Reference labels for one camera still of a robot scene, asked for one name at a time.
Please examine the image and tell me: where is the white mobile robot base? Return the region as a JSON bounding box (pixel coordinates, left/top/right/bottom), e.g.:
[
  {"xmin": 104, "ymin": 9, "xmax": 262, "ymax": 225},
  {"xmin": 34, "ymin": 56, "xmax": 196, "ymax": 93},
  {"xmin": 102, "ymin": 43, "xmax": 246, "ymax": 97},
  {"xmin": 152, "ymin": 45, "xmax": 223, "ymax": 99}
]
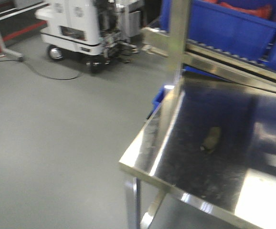
[{"xmin": 35, "ymin": 0, "xmax": 144, "ymax": 73}]

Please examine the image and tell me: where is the inner-left grey brake pad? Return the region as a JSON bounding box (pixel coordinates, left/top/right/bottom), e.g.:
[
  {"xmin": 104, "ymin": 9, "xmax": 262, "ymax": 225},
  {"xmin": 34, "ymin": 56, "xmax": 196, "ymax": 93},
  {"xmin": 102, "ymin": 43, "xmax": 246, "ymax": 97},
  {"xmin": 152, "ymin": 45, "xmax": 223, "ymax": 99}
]
[{"xmin": 200, "ymin": 126, "xmax": 222, "ymax": 154}]

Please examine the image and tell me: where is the roller conveyor track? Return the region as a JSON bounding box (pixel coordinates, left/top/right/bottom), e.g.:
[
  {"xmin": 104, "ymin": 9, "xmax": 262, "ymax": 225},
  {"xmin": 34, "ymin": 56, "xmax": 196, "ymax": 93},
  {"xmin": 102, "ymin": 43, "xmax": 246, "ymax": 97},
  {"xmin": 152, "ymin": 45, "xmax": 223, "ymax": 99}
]
[{"xmin": 186, "ymin": 39, "xmax": 269, "ymax": 66}]

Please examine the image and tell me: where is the blue bin under table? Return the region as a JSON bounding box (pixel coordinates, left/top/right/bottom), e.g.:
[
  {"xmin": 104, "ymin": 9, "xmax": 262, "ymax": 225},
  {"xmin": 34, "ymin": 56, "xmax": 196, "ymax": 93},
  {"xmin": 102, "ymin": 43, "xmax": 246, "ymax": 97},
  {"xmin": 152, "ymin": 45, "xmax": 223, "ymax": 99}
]
[{"xmin": 152, "ymin": 86, "xmax": 165, "ymax": 112}]

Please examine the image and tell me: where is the left blue plastic bin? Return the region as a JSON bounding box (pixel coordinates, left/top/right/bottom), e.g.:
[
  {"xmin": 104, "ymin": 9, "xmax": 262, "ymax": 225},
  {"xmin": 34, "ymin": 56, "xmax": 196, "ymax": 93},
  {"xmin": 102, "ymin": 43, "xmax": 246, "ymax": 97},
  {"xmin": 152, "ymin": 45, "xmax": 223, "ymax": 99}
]
[{"xmin": 159, "ymin": 0, "xmax": 276, "ymax": 63}]

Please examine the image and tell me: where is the red grey metal stand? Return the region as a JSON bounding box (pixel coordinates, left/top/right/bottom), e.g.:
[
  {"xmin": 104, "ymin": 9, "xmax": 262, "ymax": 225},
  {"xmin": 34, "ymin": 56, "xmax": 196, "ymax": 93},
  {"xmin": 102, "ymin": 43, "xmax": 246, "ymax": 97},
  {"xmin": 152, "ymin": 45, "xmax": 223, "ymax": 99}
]
[{"xmin": 0, "ymin": 0, "xmax": 48, "ymax": 62}]

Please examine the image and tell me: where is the red mesh bag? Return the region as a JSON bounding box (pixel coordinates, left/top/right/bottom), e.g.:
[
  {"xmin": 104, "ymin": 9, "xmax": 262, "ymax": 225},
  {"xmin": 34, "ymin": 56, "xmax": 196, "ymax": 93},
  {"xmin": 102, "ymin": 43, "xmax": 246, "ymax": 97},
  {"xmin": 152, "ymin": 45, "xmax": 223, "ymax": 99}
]
[{"xmin": 206, "ymin": 0, "xmax": 276, "ymax": 19}]

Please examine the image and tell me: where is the stainless steel rack frame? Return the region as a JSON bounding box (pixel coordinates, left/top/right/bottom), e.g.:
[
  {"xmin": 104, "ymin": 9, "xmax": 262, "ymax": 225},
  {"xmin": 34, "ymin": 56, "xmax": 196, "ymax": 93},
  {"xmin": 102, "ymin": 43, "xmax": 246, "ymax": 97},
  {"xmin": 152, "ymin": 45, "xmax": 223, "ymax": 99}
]
[{"xmin": 119, "ymin": 0, "xmax": 276, "ymax": 229}]

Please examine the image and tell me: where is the black floor cable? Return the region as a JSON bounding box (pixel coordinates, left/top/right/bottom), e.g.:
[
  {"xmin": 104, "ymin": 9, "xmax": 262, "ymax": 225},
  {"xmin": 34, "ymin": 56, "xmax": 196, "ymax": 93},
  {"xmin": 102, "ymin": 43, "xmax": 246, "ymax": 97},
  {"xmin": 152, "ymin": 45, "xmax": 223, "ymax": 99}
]
[{"xmin": 0, "ymin": 59, "xmax": 81, "ymax": 81}]

